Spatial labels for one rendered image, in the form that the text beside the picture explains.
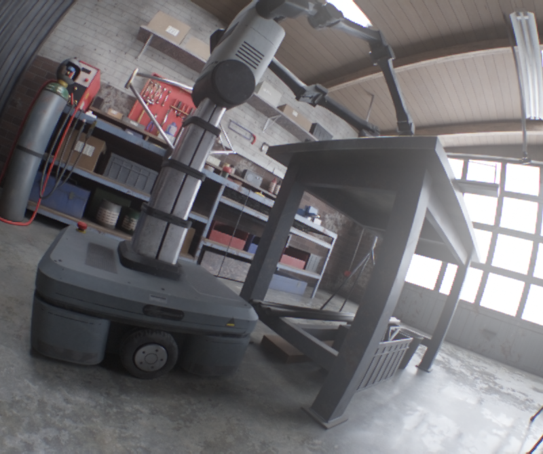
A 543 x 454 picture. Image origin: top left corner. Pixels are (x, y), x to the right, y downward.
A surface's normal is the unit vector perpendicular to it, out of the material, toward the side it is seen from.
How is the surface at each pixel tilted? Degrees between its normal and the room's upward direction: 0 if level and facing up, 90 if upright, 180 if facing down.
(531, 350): 90
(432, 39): 174
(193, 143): 90
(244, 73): 90
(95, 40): 90
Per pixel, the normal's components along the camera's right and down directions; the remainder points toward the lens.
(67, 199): 0.58, 0.18
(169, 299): 0.66, -0.54
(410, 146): -0.73, -0.31
